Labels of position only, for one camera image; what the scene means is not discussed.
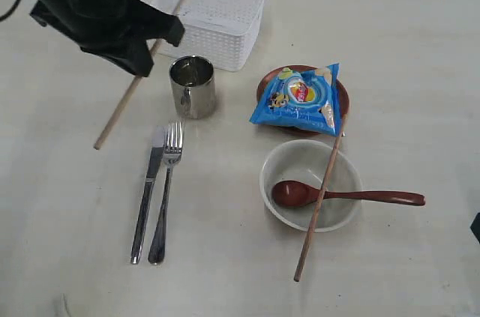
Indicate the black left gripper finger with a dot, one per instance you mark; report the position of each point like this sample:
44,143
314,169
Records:
130,52
144,22

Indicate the brown wooden plate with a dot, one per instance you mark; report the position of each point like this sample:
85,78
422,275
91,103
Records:
343,97

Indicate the steel table knife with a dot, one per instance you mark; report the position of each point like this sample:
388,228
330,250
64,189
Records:
155,158

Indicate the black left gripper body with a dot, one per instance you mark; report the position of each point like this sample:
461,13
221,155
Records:
74,17

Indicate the white perforated plastic basket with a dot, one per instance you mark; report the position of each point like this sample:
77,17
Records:
223,31

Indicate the steel cup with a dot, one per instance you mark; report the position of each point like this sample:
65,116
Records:
193,87

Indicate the grey ceramic bowl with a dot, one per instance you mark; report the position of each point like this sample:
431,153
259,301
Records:
305,161

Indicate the brown wooden spoon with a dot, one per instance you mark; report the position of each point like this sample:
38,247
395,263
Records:
295,194

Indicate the wooden chopstick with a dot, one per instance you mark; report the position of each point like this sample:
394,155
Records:
319,200
128,92

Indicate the steel fork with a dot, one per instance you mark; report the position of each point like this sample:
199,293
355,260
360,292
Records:
172,154

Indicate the blue snack packet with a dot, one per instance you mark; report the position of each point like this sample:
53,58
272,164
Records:
306,100

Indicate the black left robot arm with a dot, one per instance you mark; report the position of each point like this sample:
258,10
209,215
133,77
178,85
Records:
116,30

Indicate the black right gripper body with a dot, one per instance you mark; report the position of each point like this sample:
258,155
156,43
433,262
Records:
475,227

